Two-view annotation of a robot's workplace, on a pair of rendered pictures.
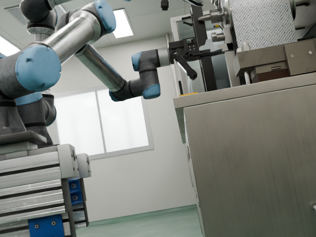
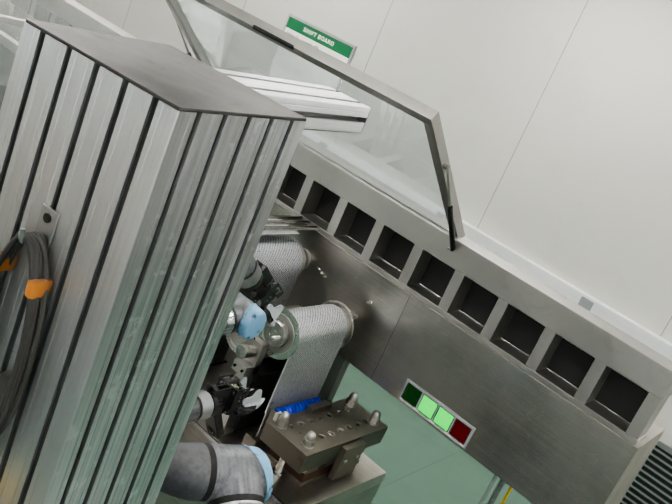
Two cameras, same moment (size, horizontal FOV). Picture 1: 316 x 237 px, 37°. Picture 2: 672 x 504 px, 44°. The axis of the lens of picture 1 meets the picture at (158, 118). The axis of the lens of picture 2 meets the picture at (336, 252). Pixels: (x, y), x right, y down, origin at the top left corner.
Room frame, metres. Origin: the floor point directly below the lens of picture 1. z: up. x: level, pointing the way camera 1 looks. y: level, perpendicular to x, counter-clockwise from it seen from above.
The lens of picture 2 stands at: (0.80, 1.45, 2.22)
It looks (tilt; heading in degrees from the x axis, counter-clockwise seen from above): 18 degrees down; 300
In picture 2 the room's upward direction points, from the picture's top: 23 degrees clockwise
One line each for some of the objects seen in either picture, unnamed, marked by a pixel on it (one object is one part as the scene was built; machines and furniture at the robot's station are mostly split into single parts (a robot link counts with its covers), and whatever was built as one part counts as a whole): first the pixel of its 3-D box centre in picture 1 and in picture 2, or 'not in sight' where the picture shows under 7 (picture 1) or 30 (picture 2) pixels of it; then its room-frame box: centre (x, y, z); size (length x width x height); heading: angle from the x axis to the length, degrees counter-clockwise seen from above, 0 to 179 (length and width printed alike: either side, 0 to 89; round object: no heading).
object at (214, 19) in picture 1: (217, 15); not in sight; (2.15, -0.36, 1.33); 0.06 x 0.06 x 0.06; 87
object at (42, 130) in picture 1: (32, 137); not in sight; (1.79, 0.49, 0.87); 0.15 x 0.15 x 0.10
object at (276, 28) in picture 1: (266, 37); (302, 379); (1.84, -0.48, 1.11); 0.23 x 0.01 x 0.18; 87
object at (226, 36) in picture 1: (228, 64); (237, 386); (1.94, -0.33, 1.05); 0.06 x 0.05 x 0.31; 87
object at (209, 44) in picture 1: (210, 46); (256, 397); (1.82, -0.25, 1.11); 0.09 x 0.03 x 0.06; 78
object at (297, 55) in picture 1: (301, 58); (347, 460); (1.62, -0.53, 0.96); 0.10 x 0.03 x 0.11; 87
